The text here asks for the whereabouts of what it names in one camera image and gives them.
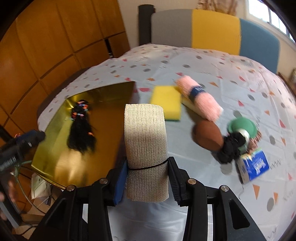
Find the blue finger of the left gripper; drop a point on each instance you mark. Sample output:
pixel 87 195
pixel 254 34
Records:
pixel 29 140

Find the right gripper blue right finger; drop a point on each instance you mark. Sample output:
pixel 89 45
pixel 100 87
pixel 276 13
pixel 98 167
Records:
pixel 177 182

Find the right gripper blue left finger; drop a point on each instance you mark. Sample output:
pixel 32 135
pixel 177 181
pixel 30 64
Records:
pixel 120 183

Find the brown makeup sponge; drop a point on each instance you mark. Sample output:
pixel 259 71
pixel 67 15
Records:
pixel 208 135

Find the beige waffle cloth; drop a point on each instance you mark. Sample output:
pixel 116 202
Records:
pixel 146 152

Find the blue tissue pack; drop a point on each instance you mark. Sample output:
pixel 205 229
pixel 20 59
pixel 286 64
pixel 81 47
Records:
pixel 250 166

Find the white sponge block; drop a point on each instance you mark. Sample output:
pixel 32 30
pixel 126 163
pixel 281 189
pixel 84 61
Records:
pixel 189 105

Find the pink dishcloth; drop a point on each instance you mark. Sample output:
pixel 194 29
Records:
pixel 206 104

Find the yellow sponge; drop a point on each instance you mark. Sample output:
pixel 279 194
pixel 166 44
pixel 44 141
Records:
pixel 169 98

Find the pink satin scrunchie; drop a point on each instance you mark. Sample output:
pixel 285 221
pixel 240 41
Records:
pixel 253 142

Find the green silicone squeeze bottle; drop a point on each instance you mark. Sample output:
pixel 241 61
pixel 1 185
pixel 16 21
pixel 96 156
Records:
pixel 246 127

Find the gold metal tray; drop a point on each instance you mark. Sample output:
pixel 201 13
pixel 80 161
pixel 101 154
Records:
pixel 61 166

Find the wooden wardrobe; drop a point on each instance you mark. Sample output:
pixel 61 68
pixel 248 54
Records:
pixel 48 42

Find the wooden side table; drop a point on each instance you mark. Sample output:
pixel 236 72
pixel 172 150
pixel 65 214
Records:
pixel 287 81

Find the grey yellow blue headboard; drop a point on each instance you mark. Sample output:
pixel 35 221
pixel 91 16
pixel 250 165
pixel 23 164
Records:
pixel 210 30

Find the beige patterned curtain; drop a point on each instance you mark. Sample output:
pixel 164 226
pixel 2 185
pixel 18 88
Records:
pixel 228 7

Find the window with bars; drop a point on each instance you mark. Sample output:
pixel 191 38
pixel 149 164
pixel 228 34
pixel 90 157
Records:
pixel 263 13

